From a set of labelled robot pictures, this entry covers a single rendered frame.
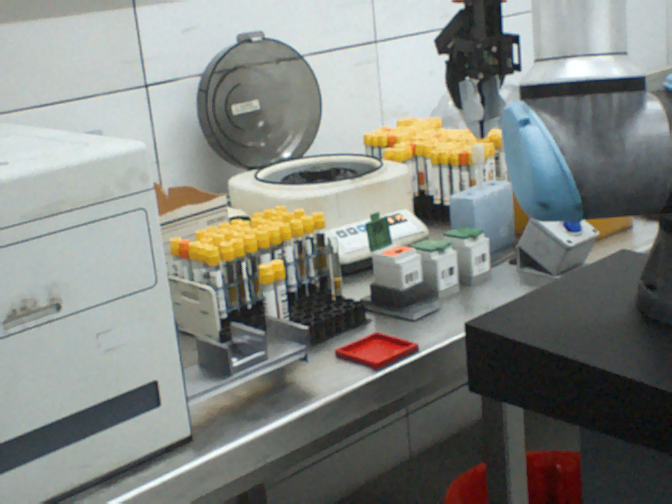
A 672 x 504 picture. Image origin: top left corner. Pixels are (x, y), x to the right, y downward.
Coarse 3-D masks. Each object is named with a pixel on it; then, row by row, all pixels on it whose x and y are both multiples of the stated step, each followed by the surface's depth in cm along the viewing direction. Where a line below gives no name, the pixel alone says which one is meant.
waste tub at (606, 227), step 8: (520, 208) 158; (520, 216) 158; (528, 216) 157; (624, 216) 157; (632, 216) 158; (520, 224) 159; (592, 224) 152; (600, 224) 153; (608, 224) 155; (616, 224) 156; (624, 224) 157; (632, 224) 159; (520, 232) 159; (600, 232) 154; (608, 232) 155; (616, 232) 156
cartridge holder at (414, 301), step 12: (372, 288) 133; (384, 288) 132; (408, 288) 130; (420, 288) 132; (360, 300) 135; (372, 300) 134; (384, 300) 132; (396, 300) 131; (408, 300) 131; (420, 300) 132; (432, 300) 132; (384, 312) 132; (396, 312) 131; (408, 312) 129; (420, 312) 130
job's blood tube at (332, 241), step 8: (328, 240) 130; (336, 240) 130; (328, 248) 130; (336, 248) 130; (336, 256) 130; (336, 264) 131; (336, 272) 131; (336, 280) 131; (336, 288) 132; (336, 296) 132
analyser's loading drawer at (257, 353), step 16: (272, 320) 117; (240, 336) 113; (256, 336) 111; (272, 336) 118; (288, 336) 116; (304, 336) 114; (208, 352) 110; (224, 352) 108; (240, 352) 114; (256, 352) 112; (272, 352) 113; (288, 352) 113; (304, 352) 114; (192, 368) 111; (208, 368) 111; (224, 368) 108; (240, 368) 109; (256, 368) 109; (272, 368) 112; (192, 384) 107; (208, 384) 106; (224, 384) 107; (192, 400) 104
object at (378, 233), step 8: (376, 216) 133; (384, 216) 134; (368, 224) 132; (376, 224) 133; (384, 224) 134; (368, 232) 132; (376, 232) 133; (384, 232) 134; (368, 240) 132; (376, 240) 133; (384, 240) 134; (376, 248) 133
